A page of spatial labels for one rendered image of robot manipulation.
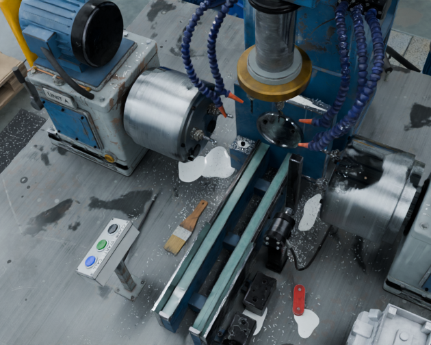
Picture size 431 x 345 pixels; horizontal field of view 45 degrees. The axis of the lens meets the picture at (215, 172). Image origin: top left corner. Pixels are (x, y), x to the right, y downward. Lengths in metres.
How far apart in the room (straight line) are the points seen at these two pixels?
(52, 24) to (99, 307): 0.80
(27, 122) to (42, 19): 1.65
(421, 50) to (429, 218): 1.54
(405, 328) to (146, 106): 0.87
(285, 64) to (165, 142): 0.44
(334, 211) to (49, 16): 0.91
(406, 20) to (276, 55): 2.38
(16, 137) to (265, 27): 2.16
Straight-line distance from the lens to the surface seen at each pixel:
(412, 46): 2.75
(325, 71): 1.51
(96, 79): 1.56
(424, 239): 1.30
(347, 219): 1.37
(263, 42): 1.19
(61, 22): 1.51
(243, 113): 1.60
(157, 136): 1.50
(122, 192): 1.75
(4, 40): 3.72
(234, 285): 1.43
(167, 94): 1.48
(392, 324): 1.23
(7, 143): 3.11
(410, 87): 2.03
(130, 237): 1.38
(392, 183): 1.33
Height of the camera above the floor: 2.26
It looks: 57 degrees down
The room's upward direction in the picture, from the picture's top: 7 degrees counter-clockwise
